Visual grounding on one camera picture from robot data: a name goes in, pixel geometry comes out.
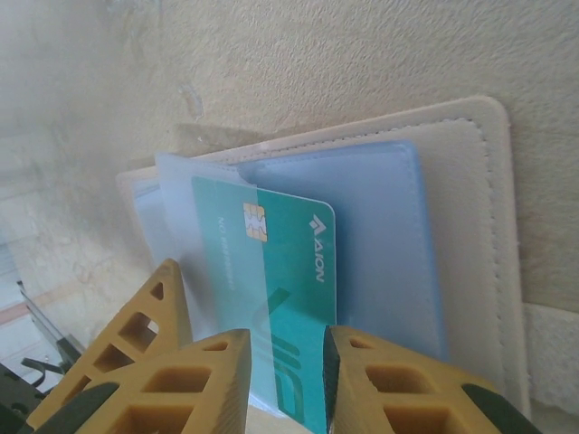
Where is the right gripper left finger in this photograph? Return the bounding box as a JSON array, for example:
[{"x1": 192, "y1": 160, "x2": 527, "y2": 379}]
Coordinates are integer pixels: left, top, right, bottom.
[{"x1": 26, "y1": 329, "x2": 252, "y2": 434}]

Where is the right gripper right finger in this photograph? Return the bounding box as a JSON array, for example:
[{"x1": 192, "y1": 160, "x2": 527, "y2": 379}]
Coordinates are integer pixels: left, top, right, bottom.
[{"x1": 321, "y1": 325, "x2": 544, "y2": 434}]

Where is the teal VIP card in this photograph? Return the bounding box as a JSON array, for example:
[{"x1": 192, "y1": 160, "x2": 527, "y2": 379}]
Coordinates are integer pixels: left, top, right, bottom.
[{"x1": 189, "y1": 175, "x2": 338, "y2": 434}]

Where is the beige card holder wallet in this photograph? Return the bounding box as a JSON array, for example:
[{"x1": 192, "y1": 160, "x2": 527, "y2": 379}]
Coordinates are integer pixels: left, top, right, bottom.
[{"x1": 115, "y1": 94, "x2": 579, "y2": 434}]

